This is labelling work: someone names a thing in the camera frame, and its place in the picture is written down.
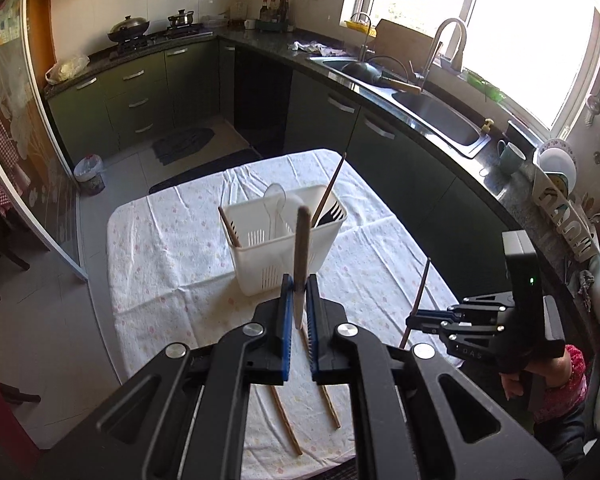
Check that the yellow faucet basket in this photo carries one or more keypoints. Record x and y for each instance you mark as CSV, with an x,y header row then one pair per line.
x,y
357,27

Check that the black wok with lid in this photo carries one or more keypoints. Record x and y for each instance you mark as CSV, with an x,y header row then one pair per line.
x,y
128,27

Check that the plastic bag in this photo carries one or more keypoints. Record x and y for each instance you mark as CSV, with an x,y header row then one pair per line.
x,y
66,70

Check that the crumpled dishcloth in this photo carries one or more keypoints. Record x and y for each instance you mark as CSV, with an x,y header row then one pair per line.
x,y
317,49

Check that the black plastic fork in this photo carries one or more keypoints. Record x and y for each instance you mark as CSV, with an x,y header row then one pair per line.
x,y
334,211
322,220

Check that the white plate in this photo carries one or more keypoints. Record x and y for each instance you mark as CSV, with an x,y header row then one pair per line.
x,y
560,162

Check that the white trash bin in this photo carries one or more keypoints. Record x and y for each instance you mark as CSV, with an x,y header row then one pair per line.
x,y
90,175

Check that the green base cabinets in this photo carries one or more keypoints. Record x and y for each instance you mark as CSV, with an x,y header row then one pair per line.
x,y
145,90

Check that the green windowsill containers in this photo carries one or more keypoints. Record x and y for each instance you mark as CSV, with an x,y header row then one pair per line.
x,y
485,85

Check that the black frying pan in sink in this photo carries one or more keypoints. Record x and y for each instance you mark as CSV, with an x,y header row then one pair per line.
x,y
362,70

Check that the wooden chopstick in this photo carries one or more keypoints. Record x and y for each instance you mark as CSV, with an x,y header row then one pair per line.
x,y
229,227
330,187
420,295
301,240
331,410
286,420

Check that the person's dark trousers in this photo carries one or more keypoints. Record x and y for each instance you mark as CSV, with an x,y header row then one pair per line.
x,y
565,445

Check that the hanging steel ladle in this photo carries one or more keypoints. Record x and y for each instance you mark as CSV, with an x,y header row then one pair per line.
x,y
591,107

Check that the tall steel faucet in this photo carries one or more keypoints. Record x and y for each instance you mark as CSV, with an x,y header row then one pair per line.
x,y
447,25

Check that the small steel faucet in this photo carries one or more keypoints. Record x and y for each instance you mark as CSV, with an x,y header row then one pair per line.
x,y
364,42

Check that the person's right forearm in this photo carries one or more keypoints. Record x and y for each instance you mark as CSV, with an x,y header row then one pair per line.
x,y
562,385

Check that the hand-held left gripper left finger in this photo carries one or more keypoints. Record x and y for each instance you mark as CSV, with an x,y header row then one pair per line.
x,y
283,332

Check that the row of sauce bottles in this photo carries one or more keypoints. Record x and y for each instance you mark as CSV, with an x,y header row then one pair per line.
x,y
275,10

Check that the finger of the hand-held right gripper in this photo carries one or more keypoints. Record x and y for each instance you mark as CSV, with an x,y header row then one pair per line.
x,y
432,328
437,315

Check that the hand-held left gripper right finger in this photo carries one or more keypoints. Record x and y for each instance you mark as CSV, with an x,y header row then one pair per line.
x,y
313,332

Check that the green mug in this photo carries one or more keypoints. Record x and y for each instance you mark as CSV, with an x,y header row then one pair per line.
x,y
510,160

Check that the dark grey floor cloth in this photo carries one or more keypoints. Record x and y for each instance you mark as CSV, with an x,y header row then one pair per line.
x,y
182,145

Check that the printed sliding glass door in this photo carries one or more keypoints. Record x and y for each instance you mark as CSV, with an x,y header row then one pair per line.
x,y
25,135

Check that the kitchen window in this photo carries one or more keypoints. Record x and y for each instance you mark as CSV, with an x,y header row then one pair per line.
x,y
520,25

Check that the dark granite countertop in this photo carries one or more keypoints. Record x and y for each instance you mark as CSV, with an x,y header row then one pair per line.
x,y
485,185

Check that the dark wooden chair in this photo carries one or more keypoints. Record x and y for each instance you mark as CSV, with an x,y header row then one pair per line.
x,y
0,260

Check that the white floral tablecloth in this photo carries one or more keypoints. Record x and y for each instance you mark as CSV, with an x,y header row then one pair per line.
x,y
180,240

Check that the small dark pot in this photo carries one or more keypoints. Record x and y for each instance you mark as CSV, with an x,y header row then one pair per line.
x,y
181,19

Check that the person's right hand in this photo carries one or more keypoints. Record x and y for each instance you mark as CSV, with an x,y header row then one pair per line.
x,y
512,387

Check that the steel kitchen sink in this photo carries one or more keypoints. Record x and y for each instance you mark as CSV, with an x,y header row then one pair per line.
x,y
440,115

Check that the wooden cutting board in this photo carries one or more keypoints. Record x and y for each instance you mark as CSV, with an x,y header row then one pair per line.
x,y
405,42

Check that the clear plastic spoon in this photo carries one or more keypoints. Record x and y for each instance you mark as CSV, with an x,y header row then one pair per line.
x,y
274,197

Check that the white dish rack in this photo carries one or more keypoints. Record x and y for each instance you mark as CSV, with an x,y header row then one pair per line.
x,y
570,220

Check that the black floor mat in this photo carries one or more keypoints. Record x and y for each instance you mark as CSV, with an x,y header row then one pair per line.
x,y
200,172

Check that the small yellow tap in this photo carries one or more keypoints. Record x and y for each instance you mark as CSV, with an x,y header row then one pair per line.
x,y
488,126

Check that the gas stove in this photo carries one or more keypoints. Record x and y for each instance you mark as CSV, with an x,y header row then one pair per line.
x,y
160,40

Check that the white plastic utensil holder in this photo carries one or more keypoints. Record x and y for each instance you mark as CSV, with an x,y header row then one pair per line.
x,y
280,265

